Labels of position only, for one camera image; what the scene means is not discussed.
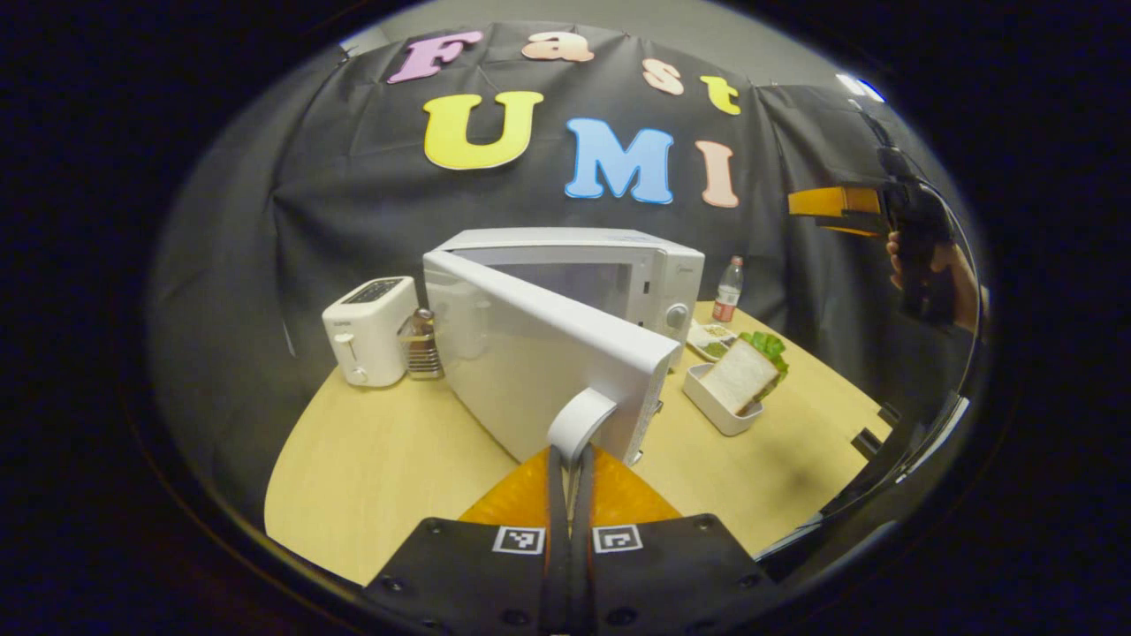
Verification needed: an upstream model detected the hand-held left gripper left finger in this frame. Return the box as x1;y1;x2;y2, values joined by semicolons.
361;444;572;636

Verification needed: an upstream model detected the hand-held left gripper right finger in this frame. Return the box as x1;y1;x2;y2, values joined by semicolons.
572;444;780;636

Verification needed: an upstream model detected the white microwave oven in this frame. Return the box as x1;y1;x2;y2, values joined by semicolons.
422;227;707;467

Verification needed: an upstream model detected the lettuce sandwich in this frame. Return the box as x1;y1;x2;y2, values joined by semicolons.
698;331;791;417

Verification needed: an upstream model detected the small ceiling light panel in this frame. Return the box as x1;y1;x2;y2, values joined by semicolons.
838;73;886;103

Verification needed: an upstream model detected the red label plastic bottle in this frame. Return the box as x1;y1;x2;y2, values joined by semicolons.
712;256;746;324

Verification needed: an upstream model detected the divided dish of beans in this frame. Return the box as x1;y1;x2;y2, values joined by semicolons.
687;320;740;362

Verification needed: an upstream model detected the ribbed metal jar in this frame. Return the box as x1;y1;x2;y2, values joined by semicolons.
398;307;446;382

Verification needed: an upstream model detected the white toaster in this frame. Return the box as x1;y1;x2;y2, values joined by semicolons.
322;276;421;389

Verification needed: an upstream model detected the black backdrop cloth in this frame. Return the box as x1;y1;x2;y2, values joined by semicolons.
146;22;983;531

